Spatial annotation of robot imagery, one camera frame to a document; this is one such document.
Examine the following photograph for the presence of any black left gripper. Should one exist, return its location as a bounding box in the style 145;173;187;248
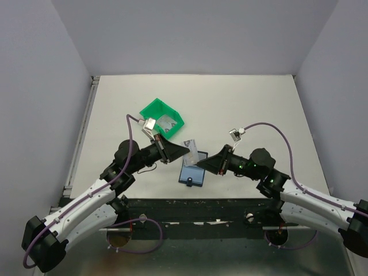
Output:
129;133;190;174

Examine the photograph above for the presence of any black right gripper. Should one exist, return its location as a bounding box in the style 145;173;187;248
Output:
197;144;261;181

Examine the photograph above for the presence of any blue leather card holder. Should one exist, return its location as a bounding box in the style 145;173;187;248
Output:
178;154;205;187

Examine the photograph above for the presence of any green plastic bin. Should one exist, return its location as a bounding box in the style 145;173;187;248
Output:
139;98;185;140

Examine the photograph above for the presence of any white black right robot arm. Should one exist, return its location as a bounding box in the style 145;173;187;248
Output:
197;145;367;258

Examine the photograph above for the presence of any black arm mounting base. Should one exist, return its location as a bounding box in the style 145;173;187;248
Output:
94;196;305;241

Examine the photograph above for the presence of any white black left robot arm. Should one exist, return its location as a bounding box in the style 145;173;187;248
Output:
21;135;189;273

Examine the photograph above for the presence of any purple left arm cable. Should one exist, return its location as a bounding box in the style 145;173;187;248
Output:
22;114;144;270

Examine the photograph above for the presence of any aluminium table edge rail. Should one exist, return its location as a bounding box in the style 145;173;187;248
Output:
62;76;100;198

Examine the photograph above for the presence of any aluminium front frame rail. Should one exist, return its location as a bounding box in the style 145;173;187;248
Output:
22;209;68;273

